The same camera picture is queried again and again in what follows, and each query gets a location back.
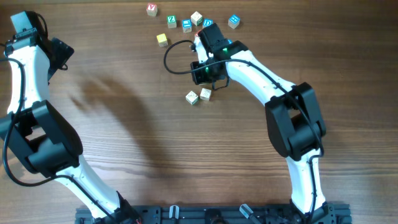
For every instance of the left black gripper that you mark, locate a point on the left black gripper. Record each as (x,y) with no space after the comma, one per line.
(63,51)

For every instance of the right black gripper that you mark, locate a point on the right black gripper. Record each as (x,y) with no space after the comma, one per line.
(198,76)

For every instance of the number 2 wooden block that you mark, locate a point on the number 2 wooden block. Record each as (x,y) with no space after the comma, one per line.
(205,94)

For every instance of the green edged picture block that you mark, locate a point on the green edged picture block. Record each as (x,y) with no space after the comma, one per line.
(192,97)

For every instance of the plain animal wooden block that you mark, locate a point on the plain animal wooden block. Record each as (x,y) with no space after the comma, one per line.
(196,18)

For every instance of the yellow S wooden block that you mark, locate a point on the yellow S wooden block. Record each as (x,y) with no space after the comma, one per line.
(162,40)

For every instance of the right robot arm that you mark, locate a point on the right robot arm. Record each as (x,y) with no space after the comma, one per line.
(295,125)

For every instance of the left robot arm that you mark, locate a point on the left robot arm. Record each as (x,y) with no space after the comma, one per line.
(40,145)

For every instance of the blue D wooden block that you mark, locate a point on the blue D wooden block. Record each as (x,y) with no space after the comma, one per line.
(207,22)

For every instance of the blue H wooden block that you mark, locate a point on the blue H wooden block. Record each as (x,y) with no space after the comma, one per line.
(233,21)

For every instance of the blue L wooden block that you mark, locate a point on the blue L wooden block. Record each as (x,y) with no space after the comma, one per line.
(186,25)

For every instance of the green Z wooden block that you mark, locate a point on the green Z wooden block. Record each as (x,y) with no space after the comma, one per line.
(171,21)

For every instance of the red letter wooden block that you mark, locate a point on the red letter wooden block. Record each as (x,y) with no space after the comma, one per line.
(151,9)

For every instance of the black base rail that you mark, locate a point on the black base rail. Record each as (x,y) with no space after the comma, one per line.
(329,213)

